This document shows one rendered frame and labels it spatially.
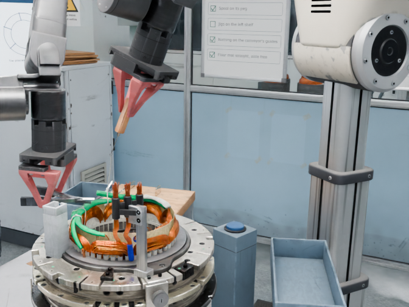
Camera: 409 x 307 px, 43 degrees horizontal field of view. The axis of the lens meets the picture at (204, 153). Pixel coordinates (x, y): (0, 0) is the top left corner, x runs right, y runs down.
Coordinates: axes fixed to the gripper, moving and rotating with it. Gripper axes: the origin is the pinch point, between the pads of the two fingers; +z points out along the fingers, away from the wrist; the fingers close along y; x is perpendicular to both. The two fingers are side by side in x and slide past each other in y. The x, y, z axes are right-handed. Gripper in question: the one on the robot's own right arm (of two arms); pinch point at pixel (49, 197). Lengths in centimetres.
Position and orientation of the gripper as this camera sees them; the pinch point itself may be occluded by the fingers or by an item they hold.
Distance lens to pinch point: 97.4
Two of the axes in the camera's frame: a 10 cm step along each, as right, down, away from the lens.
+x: 9.9, 0.9, -0.8
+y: -1.1, 2.7, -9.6
